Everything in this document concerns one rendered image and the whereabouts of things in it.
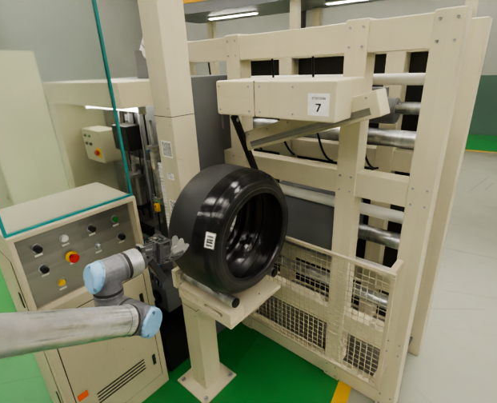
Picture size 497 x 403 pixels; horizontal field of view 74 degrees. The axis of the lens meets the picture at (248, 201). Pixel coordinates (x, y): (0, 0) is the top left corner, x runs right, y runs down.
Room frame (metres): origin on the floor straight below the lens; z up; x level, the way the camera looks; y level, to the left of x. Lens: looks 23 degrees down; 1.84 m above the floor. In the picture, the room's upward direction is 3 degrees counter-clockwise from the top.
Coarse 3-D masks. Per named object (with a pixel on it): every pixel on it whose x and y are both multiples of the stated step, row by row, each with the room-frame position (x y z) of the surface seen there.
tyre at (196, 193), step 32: (192, 192) 1.23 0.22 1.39; (224, 192) 1.16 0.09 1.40; (256, 192) 1.24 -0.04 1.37; (192, 224) 1.12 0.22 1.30; (224, 224) 1.10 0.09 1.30; (256, 224) 1.55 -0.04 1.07; (192, 256) 1.09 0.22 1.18; (224, 256) 1.09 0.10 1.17; (256, 256) 1.43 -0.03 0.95; (224, 288) 1.10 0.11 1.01
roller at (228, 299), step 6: (186, 276) 1.33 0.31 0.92; (192, 282) 1.30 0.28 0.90; (198, 282) 1.28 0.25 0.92; (204, 288) 1.24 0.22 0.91; (210, 294) 1.22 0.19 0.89; (216, 294) 1.19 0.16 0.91; (222, 294) 1.18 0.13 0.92; (228, 294) 1.17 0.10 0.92; (222, 300) 1.16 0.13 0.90; (228, 300) 1.15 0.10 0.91; (234, 300) 1.14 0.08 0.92; (234, 306) 1.13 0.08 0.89
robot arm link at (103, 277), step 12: (96, 264) 0.85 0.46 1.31; (108, 264) 0.86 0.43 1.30; (120, 264) 0.87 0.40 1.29; (84, 276) 0.85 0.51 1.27; (96, 276) 0.81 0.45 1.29; (108, 276) 0.83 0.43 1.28; (120, 276) 0.85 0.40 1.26; (132, 276) 0.89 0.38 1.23; (96, 288) 0.80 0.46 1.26; (108, 288) 0.82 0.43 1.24; (120, 288) 0.85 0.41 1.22
